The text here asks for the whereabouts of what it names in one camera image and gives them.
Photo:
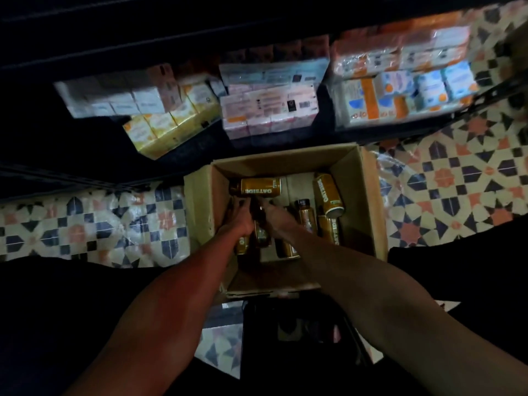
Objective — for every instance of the row of orange blue packets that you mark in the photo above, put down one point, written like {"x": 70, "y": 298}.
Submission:
{"x": 396, "y": 94}

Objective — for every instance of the black plastic stool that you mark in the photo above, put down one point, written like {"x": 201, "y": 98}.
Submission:
{"x": 289, "y": 334}

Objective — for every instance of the tissue packs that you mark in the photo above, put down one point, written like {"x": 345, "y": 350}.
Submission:
{"x": 169, "y": 123}

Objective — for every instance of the person's right forearm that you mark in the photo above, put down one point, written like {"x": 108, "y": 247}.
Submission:
{"x": 396, "y": 309}

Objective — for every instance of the gold bottles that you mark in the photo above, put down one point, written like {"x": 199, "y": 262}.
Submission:
{"x": 262, "y": 187}

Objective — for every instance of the person's left hand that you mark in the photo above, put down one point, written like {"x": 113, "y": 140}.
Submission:
{"x": 237, "y": 220}

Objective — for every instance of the black metal shelf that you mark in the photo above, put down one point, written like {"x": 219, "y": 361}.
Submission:
{"x": 124, "y": 37}

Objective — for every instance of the person's left forearm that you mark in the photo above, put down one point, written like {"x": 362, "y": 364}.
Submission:
{"x": 165, "y": 317}

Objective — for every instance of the row of pale pink packets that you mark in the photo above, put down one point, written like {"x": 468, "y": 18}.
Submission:
{"x": 396, "y": 49}

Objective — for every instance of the row of dark red boxes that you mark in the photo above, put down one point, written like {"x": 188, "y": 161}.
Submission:
{"x": 276, "y": 50}

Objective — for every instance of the person's right hand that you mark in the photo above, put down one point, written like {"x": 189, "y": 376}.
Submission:
{"x": 282, "y": 225}

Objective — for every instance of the orange carton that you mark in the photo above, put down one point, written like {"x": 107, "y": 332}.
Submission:
{"x": 421, "y": 23}

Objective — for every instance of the flat white packet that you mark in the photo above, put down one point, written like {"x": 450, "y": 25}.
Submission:
{"x": 276, "y": 74}

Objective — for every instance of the printed cardboard box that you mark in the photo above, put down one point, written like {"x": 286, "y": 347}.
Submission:
{"x": 367, "y": 193}

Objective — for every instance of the stack of pink white boxes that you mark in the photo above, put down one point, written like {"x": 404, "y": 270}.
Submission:
{"x": 268, "y": 111}

